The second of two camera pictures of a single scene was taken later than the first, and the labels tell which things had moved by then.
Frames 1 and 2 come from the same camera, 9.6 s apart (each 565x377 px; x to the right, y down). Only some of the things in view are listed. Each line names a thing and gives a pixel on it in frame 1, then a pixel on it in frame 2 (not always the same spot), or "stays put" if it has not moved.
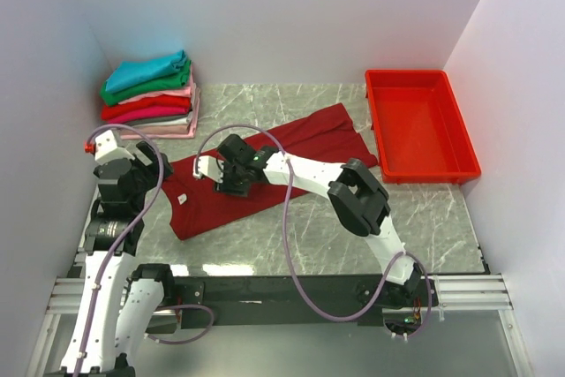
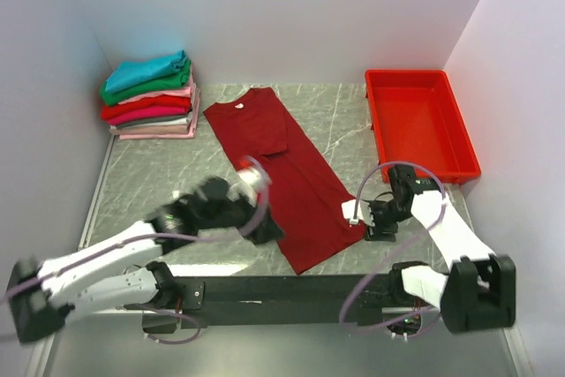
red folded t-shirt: [168, 101] stays put
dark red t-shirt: [193, 201] to [318, 229]
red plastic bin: [418, 131] stays put
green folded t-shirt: [112, 98] stays put
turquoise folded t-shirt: [132, 71] stays put
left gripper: [151, 170] to [267, 229]
